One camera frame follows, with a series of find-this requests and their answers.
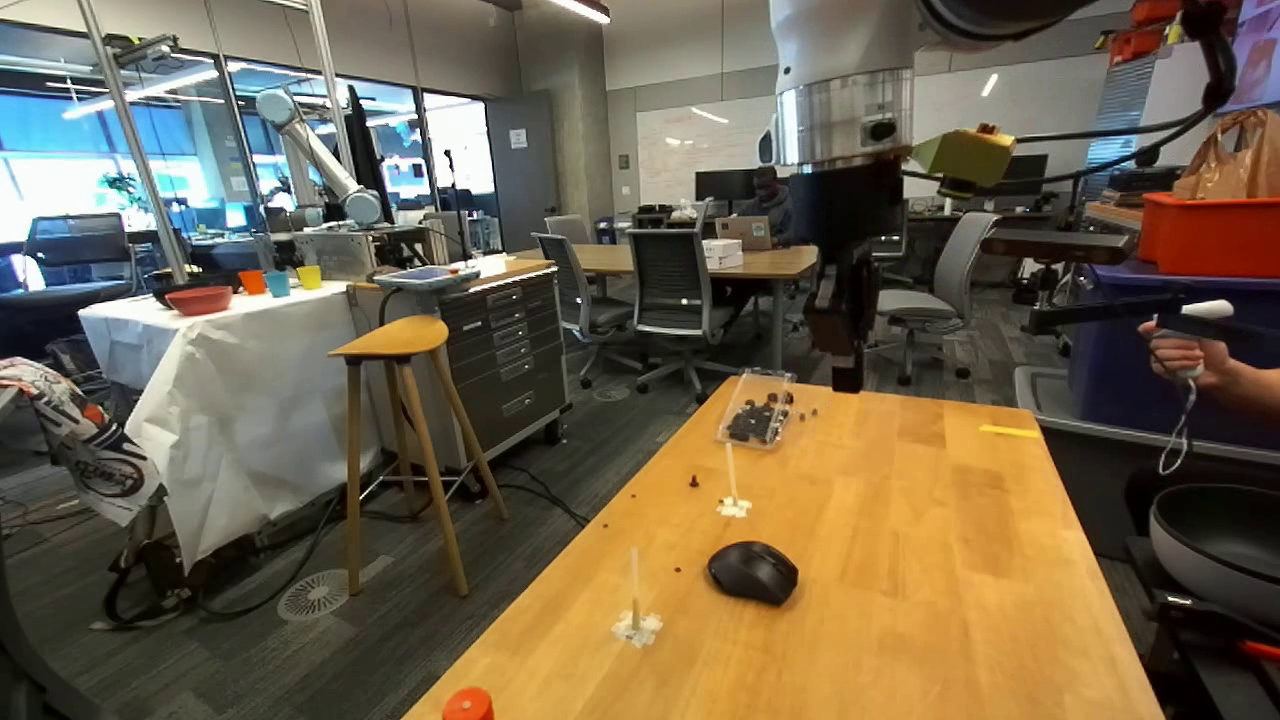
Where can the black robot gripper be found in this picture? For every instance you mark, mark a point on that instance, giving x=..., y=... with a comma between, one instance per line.
x=844, y=204

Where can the black computer mouse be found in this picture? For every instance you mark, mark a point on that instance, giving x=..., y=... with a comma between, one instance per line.
x=753, y=574

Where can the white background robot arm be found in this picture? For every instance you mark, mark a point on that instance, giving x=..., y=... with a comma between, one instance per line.
x=322, y=157

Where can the person's forearm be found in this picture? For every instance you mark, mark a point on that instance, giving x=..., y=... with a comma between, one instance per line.
x=1254, y=391

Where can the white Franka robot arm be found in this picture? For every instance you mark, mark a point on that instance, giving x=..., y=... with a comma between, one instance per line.
x=843, y=64

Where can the yellow green box on arm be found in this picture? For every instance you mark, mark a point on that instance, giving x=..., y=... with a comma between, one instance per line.
x=965, y=157

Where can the person's hand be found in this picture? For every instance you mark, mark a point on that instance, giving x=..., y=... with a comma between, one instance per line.
x=1182, y=353

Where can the light grey swivel chair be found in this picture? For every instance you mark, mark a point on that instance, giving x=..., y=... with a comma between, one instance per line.
x=941, y=300

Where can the wooden office desk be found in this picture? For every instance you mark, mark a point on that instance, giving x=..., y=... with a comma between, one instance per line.
x=761, y=261

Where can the seated person in dark clothes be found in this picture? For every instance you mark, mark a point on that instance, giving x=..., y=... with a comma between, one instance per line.
x=761, y=203

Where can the clear tray with dark pieces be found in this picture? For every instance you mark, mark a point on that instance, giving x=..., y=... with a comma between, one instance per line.
x=757, y=423

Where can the black computer monitor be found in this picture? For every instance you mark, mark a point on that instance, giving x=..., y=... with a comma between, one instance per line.
x=722, y=185

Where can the grey mesh office chair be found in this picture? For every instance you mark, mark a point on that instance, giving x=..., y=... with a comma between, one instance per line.
x=674, y=284

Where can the grey drawer cabinet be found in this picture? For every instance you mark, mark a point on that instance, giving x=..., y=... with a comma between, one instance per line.
x=507, y=353

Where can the orange plastic bin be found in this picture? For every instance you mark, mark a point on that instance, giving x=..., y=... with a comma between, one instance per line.
x=1213, y=238

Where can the brown paper bag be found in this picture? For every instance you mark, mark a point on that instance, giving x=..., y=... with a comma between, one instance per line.
x=1235, y=157

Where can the black frying pan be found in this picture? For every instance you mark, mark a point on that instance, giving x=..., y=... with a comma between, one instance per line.
x=1223, y=540

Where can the wooden bar stool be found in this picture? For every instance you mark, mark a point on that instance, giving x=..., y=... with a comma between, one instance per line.
x=396, y=342

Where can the yellow cup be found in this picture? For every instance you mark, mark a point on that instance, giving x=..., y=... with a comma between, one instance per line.
x=311, y=279

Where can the orange round cap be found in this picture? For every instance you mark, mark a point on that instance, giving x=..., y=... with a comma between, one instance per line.
x=470, y=704

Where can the blue cup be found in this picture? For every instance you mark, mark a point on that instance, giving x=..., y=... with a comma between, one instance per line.
x=278, y=284

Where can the orange cup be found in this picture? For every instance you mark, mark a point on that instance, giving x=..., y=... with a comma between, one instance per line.
x=253, y=280

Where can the white cloth covered table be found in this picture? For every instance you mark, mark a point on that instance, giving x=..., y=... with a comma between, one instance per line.
x=232, y=395

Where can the red bowl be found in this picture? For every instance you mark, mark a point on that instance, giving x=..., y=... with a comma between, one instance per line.
x=199, y=300

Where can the slanted metal pole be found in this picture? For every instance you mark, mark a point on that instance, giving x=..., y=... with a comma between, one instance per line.
x=134, y=144

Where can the dark blue chair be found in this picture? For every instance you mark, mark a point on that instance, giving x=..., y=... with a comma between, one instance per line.
x=80, y=244

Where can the wall whiteboard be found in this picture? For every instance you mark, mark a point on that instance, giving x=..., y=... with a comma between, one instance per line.
x=692, y=144

